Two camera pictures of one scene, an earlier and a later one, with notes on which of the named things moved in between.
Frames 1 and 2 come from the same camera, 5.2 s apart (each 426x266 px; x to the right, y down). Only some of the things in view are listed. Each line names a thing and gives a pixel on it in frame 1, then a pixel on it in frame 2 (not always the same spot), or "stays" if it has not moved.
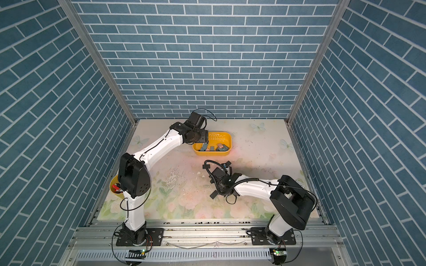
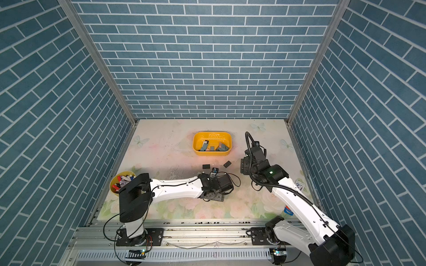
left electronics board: [136, 254] stays
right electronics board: [279, 255] stays
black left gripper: [204, 138] -> [221, 197]
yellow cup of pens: [115, 187] stays
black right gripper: [219, 190] -> [244, 165]
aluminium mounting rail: [204, 234] stays
